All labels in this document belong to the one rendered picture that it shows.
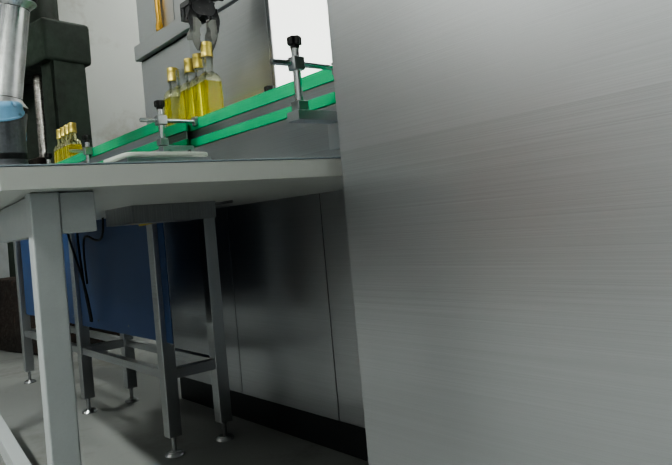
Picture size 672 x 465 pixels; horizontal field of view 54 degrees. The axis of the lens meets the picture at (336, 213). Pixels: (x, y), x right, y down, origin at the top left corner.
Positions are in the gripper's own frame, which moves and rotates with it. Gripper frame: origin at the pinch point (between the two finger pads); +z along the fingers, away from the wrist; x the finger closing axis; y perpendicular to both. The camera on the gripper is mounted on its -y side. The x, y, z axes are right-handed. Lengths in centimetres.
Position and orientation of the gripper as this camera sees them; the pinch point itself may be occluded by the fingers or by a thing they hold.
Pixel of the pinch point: (205, 45)
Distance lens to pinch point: 198.0
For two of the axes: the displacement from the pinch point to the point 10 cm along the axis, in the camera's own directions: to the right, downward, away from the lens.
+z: 0.9, 10.0, -0.1
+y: -6.3, 0.7, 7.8
